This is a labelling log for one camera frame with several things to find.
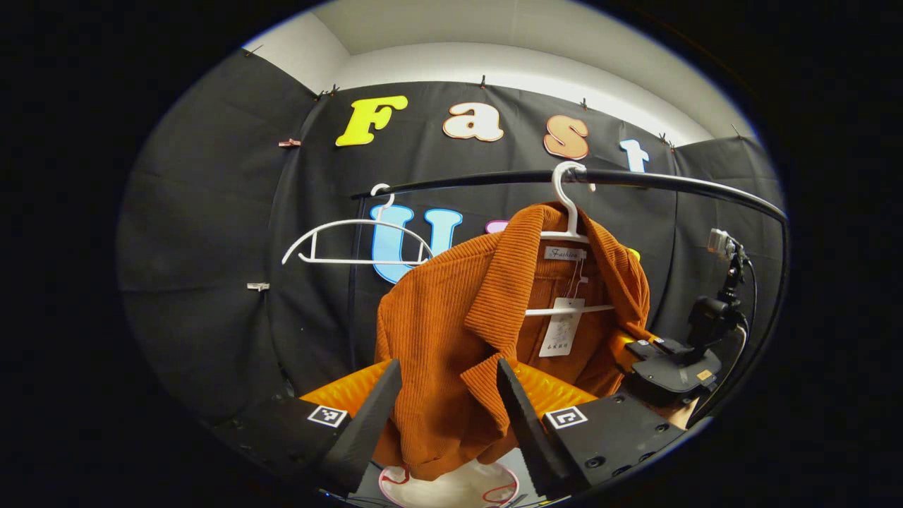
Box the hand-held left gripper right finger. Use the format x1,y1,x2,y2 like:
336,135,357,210
496,357,691,500

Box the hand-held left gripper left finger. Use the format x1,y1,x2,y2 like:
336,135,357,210
212,358,404,498

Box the white laundry hamper red handles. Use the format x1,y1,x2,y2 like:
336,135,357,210
377,459,521,508

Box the orange corduroy jacket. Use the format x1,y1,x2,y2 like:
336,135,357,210
374,201,653,482

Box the white plastic clothes hanger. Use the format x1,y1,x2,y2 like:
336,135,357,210
281,183,437,267
523,161,616,317

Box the black backdrop cloth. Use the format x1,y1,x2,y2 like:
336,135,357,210
116,48,787,424

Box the row of black cloth clips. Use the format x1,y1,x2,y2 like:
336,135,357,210
243,44,741,152

